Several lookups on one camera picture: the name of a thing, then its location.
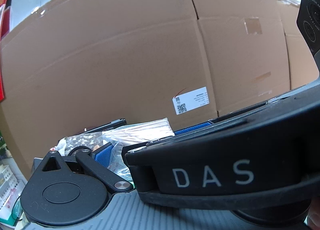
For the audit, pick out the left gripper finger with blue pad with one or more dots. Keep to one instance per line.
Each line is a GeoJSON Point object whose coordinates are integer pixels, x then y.
{"type": "Point", "coordinates": [95, 164]}

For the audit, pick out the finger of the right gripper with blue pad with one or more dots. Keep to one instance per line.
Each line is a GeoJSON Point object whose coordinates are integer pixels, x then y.
{"type": "Point", "coordinates": [191, 128]}

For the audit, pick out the bag of wooden sticks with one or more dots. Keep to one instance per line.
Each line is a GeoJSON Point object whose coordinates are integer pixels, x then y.
{"type": "Point", "coordinates": [129, 135]}

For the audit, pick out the black permanent marker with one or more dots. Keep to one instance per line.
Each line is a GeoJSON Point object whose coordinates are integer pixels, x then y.
{"type": "Point", "coordinates": [110, 126]}

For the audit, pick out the person right hand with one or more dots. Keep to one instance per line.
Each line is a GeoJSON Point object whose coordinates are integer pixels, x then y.
{"type": "Point", "coordinates": [314, 214]}

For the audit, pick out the white shipping label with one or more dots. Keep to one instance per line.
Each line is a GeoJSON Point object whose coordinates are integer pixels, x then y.
{"type": "Point", "coordinates": [191, 100]}

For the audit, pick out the white basket organizer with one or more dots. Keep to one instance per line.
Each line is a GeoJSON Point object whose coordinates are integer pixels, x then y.
{"type": "Point", "coordinates": [11, 190]}

